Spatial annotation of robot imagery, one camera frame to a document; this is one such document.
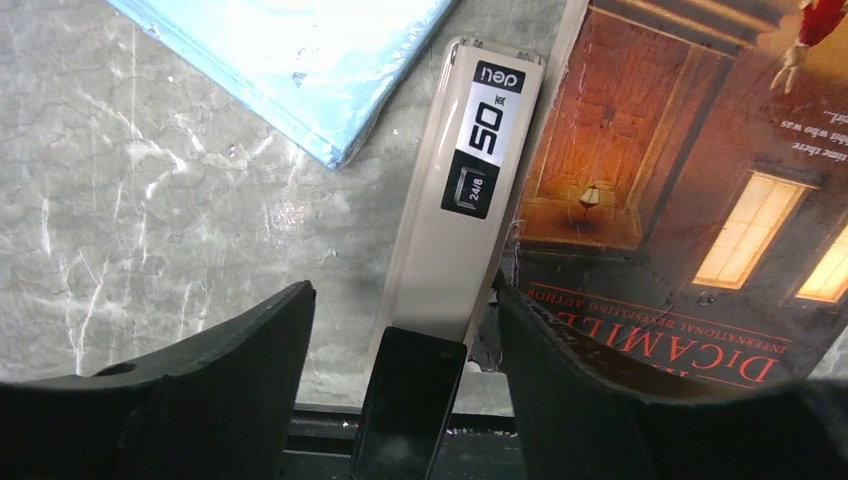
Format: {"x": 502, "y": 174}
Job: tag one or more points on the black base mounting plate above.
{"x": 331, "y": 442}

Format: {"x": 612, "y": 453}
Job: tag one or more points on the dark DiCamillo book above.
{"x": 685, "y": 199}

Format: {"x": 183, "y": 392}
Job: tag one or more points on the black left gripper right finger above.
{"x": 584, "y": 410}

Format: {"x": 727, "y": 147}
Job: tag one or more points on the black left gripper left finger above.
{"x": 215, "y": 405}

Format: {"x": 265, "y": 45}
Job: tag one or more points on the beige black stapler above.
{"x": 453, "y": 221}

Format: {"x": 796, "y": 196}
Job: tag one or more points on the light blue notebook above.
{"x": 319, "y": 72}

